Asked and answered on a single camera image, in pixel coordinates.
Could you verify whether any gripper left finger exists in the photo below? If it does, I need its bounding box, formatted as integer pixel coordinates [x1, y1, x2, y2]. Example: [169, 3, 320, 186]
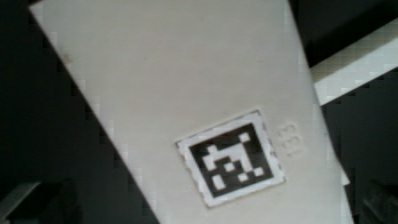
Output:
[0, 180, 79, 224]

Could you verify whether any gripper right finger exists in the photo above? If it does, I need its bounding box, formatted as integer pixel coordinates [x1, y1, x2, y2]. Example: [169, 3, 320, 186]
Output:
[359, 180, 398, 224]

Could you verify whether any white wedge cabinet top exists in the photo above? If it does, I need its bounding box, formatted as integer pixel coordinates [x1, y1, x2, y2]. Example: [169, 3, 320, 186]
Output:
[31, 0, 354, 224]

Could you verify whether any white obstacle fence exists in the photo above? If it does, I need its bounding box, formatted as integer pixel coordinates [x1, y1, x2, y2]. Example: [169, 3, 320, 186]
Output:
[311, 18, 398, 105]

